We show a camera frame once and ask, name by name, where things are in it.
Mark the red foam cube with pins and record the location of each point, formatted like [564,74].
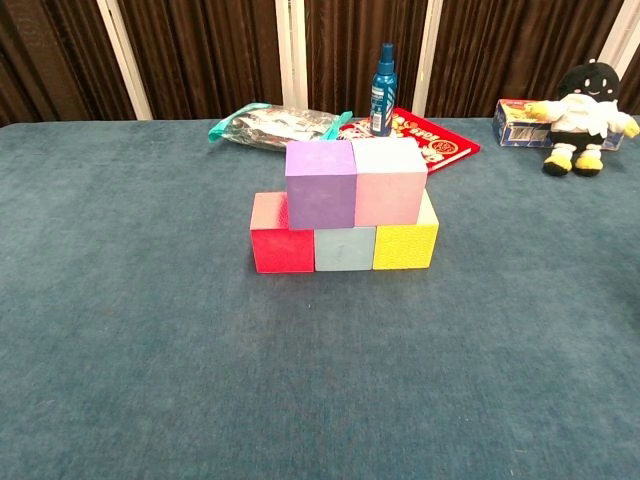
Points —
[282,252]

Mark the purple foam cube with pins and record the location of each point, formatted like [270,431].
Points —
[320,200]

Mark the yellow foam cube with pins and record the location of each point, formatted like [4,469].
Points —
[402,247]

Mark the pink foam cube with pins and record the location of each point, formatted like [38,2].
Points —
[390,195]

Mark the light blue foam cube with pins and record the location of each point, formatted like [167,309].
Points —
[345,250]

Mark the teal snack packet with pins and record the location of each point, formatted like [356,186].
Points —
[270,127]

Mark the teal felt table cover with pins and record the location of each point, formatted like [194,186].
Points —
[320,375]

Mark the blue spray bottle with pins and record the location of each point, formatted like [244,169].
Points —
[382,100]

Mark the red spiral notebook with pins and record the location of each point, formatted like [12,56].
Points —
[445,142]

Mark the blue and orange carton box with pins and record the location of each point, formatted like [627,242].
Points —
[520,130]

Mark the black plush doll white shirt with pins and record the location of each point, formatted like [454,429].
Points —
[585,115]

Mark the white partition frame post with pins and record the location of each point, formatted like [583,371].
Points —
[290,50]
[427,50]
[620,35]
[125,65]

